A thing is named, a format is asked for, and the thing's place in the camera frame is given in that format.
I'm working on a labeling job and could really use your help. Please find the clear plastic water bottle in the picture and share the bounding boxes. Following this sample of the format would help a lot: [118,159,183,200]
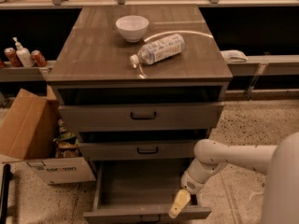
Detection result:
[130,34,185,68]

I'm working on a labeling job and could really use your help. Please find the white soap dispenser bottle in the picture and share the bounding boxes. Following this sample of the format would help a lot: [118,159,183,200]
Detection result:
[13,37,35,67]

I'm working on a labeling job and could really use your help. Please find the snack bags in box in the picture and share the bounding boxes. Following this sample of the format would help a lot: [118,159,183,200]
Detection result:
[53,119,81,158]

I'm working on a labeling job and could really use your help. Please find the grey drawer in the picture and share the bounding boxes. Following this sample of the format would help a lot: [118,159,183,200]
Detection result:
[59,102,224,132]
[83,159,211,224]
[79,140,198,161]

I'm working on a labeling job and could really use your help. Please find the red soda can left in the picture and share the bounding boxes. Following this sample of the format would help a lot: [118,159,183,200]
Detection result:
[4,48,21,67]

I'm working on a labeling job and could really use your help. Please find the grey drawer cabinet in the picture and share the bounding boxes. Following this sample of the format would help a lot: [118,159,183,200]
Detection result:
[47,5,234,173]

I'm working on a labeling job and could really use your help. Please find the white folded cloth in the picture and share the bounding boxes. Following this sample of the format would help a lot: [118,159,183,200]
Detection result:
[221,49,248,63]

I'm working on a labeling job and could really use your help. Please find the white ceramic bowl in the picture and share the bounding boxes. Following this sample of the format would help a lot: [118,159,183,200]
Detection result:
[115,15,150,42]

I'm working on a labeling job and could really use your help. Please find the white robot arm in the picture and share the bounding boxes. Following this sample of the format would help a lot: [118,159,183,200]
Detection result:
[169,133,299,224]

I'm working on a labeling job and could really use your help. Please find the red soda can right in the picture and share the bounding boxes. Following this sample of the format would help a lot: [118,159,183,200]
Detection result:
[31,49,47,67]

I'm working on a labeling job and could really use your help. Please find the red soda can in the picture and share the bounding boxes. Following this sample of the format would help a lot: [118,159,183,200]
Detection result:
[4,48,21,67]
[31,49,47,67]

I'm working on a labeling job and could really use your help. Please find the black pole left edge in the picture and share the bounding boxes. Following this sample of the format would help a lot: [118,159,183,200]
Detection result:
[0,164,12,224]

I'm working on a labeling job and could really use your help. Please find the brown cardboard box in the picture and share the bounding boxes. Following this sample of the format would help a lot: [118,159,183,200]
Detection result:
[0,89,95,185]

